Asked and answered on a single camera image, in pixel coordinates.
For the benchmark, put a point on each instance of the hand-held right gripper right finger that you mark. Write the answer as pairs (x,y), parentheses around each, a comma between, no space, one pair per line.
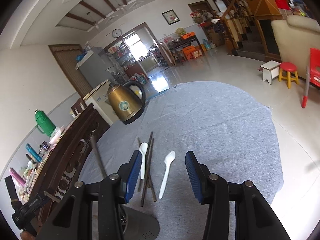
(193,177)

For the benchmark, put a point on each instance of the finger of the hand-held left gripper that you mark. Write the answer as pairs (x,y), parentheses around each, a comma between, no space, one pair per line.
(35,201)
(10,191)

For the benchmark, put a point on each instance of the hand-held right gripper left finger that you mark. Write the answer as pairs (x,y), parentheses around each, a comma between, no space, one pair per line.
(132,177)

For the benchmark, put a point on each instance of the dark wooden chopstick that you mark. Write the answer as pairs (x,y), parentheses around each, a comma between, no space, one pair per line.
(139,187)
(98,155)
(152,192)
(147,170)

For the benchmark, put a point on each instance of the white plastic spoon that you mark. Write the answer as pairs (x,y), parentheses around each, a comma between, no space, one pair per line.
(144,150)
(166,172)

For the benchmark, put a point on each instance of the dark grey utensil holder cup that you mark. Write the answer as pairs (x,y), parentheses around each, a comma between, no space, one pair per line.
(142,225)

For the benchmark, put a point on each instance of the person's left hand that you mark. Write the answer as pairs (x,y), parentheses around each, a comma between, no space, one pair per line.
(27,236)

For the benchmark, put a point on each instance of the pink bottle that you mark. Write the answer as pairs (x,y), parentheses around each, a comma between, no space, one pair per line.
(17,176)

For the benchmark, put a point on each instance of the blue bottle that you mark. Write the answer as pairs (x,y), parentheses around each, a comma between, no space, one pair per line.
(33,153)

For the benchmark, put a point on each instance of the grey tablecloth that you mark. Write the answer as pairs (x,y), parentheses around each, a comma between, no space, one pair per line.
(212,130)

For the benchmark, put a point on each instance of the carved wooden sideboard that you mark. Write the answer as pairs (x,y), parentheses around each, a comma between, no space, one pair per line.
(75,142)

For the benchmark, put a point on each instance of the golden electric kettle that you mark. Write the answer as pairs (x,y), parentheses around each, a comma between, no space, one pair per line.
(122,105)

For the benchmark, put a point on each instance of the green thermos flask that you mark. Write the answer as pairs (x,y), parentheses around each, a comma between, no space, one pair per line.
(46,125)

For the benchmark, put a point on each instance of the white chest freezer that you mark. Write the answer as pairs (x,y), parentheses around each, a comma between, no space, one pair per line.
(100,97)

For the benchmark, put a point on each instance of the dark wooden chair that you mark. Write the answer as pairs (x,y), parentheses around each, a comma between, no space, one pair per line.
(77,107)

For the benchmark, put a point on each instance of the grey refrigerator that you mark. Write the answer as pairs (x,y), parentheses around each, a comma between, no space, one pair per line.
(95,70)

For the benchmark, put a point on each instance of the large orange carton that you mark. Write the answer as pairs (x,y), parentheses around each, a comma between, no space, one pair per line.
(189,53)

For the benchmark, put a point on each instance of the brown wooden door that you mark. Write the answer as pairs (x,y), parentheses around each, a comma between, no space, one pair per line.
(67,65)

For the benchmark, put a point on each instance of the small white stool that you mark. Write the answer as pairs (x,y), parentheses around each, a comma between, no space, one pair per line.
(271,66)

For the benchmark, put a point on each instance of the dark wooden side table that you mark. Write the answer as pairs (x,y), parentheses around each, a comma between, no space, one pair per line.
(186,42)

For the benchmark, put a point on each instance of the flat orange box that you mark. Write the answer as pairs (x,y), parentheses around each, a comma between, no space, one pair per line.
(188,35)

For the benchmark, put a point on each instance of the red stool with yellow legs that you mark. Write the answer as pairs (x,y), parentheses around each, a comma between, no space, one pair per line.
(288,67)

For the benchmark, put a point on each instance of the wooden staircase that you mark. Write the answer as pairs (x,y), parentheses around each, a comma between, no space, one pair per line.
(247,42)

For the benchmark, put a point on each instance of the red plastic chair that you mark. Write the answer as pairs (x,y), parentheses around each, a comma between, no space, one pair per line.
(315,65)

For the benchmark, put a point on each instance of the beige armchair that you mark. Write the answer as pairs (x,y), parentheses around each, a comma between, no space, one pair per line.
(292,42)

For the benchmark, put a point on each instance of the round wall clock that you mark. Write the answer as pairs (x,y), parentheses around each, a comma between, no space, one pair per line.
(116,33)

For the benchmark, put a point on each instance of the framed wall picture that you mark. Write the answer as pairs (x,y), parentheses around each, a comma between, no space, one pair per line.
(170,17)

